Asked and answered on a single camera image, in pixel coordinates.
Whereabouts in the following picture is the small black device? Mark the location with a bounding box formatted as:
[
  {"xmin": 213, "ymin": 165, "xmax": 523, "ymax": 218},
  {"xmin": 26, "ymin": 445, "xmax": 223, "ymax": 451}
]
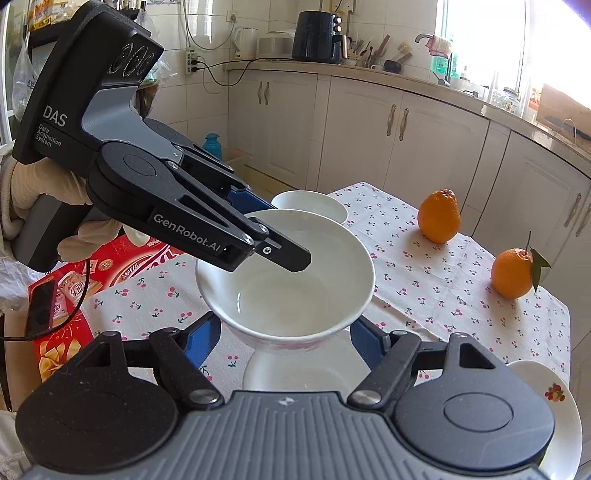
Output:
[{"xmin": 27, "ymin": 279, "xmax": 57, "ymax": 334}]

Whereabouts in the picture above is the green dish soap bottle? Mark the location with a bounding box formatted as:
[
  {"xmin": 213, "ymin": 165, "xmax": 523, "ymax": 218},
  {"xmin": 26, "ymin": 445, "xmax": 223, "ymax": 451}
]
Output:
[{"xmin": 431, "ymin": 48, "xmax": 458, "ymax": 75}]

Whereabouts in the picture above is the black cable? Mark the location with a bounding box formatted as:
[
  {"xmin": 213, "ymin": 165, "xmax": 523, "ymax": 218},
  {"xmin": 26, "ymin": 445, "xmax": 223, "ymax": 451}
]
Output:
[{"xmin": 0, "ymin": 258, "xmax": 90, "ymax": 342}]

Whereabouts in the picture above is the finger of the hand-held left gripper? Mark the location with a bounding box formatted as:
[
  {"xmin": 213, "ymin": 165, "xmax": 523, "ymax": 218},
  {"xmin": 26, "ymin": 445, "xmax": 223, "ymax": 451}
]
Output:
[
  {"xmin": 148, "ymin": 117, "xmax": 274, "ymax": 215},
  {"xmin": 122, "ymin": 157, "xmax": 311, "ymax": 274}
]

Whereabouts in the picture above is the cherry-print tablecloth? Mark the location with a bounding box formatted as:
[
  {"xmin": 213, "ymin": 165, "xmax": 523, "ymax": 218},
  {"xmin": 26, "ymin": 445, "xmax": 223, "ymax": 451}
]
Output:
[{"xmin": 90, "ymin": 181, "xmax": 573, "ymax": 398}]

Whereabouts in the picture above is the white rice cooker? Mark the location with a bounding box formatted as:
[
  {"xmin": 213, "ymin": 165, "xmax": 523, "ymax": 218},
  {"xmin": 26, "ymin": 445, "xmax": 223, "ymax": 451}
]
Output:
[{"xmin": 257, "ymin": 31, "xmax": 296, "ymax": 59}]

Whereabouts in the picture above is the cluster of kitchen utensils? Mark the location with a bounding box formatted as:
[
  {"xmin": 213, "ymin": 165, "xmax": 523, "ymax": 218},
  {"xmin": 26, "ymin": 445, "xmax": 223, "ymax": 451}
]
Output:
[{"xmin": 353, "ymin": 37, "xmax": 414, "ymax": 73}]

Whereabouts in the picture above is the small white bowl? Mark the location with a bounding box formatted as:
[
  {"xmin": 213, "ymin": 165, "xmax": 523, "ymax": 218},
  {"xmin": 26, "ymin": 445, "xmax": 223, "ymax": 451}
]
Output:
[{"xmin": 242, "ymin": 330, "xmax": 375, "ymax": 393}]

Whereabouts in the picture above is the round orange with leaf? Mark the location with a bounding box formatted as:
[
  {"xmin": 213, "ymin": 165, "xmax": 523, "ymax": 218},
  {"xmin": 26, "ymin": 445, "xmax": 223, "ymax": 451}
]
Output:
[{"xmin": 491, "ymin": 231, "xmax": 552, "ymax": 300}]

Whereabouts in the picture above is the hanging clear plastic bag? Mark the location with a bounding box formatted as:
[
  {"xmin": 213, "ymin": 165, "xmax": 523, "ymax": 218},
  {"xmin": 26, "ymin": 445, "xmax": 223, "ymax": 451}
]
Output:
[{"xmin": 11, "ymin": 28, "xmax": 38, "ymax": 117}]

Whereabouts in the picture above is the dark air fryer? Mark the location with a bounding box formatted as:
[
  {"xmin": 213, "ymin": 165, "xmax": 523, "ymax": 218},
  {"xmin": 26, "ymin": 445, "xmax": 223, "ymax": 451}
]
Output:
[{"xmin": 292, "ymin": 10, "xmax": 354, "ymax": 64}]

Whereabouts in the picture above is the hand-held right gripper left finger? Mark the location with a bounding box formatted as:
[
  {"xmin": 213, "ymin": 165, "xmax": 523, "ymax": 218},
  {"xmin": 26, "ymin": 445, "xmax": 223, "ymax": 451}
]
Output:
[{"xmin": 60, "ymin": 315, "xmax": 225, "ymax": 409}]

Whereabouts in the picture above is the blue plastic bottle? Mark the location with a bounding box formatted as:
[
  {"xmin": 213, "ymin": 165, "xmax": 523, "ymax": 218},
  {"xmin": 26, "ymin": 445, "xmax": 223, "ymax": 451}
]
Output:
[{"xmin": 203, "ymin": 133, "xmax": 225, "ymax": 162}]

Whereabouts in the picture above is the white bowl with pink print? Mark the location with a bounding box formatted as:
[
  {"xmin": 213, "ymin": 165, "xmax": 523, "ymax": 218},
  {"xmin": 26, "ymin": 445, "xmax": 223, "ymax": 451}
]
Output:
[
  {"xmin": 271, "ymin": 190, "xmax": 349, "ymax": 225},
  {"xmin": 195, "ymin": 210, "xmax": 376, "ymax": 354}
]

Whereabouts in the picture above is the white electric kettle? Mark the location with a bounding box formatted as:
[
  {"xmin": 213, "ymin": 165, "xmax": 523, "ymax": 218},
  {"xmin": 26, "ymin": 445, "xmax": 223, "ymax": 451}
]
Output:
[{"xmin": 231, "ymin": 27, "xmax": 259, "ymax": 61}]

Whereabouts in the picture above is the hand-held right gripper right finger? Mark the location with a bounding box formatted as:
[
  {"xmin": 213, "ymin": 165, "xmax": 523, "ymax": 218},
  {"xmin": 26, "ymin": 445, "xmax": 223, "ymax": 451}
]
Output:
[{"xmin": 346, "ymin": 315, "xmax": 509, "ymax": 409}]

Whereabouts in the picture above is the red printed gift box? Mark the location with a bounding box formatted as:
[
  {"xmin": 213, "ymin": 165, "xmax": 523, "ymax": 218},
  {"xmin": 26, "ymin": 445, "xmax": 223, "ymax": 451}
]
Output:
[{"xmin": 28, "ymin": 233, "xmax": 185, "ymax": 384}]

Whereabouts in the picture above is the person's left forearm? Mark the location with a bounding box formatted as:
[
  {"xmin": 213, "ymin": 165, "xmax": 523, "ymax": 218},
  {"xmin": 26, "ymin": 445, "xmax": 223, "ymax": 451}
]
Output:
[{"xmin": 0, "ymin": 147, "xmax": 19, "ymax": 243}]

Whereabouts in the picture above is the wooden cutting board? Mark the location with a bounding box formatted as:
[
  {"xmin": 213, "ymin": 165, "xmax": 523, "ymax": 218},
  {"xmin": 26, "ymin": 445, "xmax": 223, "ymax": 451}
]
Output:
[{"xmin": 538, "ymin": 83, "xmax": 591, "ymax": 145}]

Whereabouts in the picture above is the person's left hand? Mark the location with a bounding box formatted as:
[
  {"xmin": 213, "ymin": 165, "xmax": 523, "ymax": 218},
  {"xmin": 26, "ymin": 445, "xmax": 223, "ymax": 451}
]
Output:
[{"xmin": 10, "ymin": 159, "xmax": 151, "ymax": 264}]

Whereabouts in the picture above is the pear-shaped orange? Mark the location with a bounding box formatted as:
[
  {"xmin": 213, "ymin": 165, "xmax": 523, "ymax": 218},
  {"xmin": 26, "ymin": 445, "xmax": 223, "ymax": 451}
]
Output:
[{"xmin": 418, "ymin": 188, "xmax": 462, "ymax": 244}]

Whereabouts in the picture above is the large white fruit-print plate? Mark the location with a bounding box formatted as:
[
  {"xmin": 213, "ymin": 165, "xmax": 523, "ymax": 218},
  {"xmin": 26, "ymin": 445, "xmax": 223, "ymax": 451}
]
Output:
[{"xmin": 505, "ymin": 360, "xmax": 583, "ymax": 480}]

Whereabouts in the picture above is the white kitchen cabinet unit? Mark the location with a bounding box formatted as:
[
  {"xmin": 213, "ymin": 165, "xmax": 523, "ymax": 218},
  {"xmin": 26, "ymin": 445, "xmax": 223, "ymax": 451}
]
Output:
[{"xmin": 226, "ymin": 60, "xmax": 591, "ymax": 259}]

